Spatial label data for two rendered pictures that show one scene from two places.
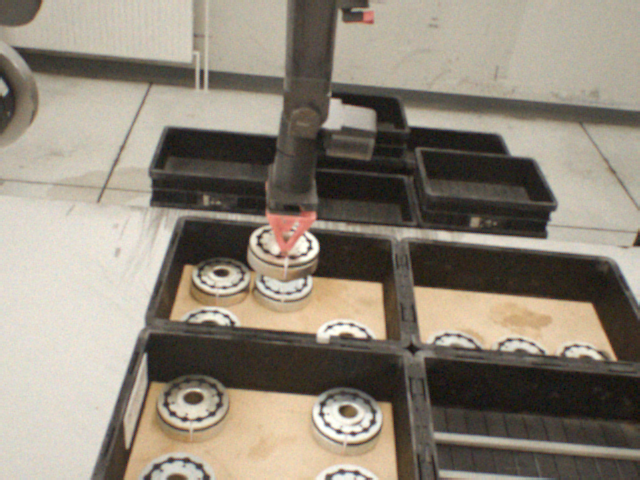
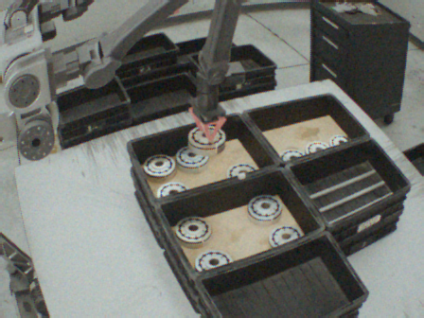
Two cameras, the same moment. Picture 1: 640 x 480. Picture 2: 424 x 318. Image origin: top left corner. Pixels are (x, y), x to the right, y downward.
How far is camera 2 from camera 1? 0.61 m
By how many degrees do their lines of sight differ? 16
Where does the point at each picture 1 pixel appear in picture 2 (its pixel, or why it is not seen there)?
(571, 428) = (346, 173)
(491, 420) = (319, 184)
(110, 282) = (91, 190)
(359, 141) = (238, 77)
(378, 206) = (174, 94)
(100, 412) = (134, 253)
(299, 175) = (213, 100)
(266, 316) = (192, 178)
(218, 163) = (82, 105)
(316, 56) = (224, 51)
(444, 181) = not seen: hidden behind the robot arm
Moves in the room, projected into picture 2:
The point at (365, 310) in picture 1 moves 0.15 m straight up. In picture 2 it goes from (238, 155) to (238, 118)
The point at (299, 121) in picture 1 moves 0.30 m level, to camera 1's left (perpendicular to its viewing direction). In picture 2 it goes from (216, 78) to (102, 104)
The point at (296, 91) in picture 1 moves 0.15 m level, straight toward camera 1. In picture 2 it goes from (215, 66) to (242, 96)
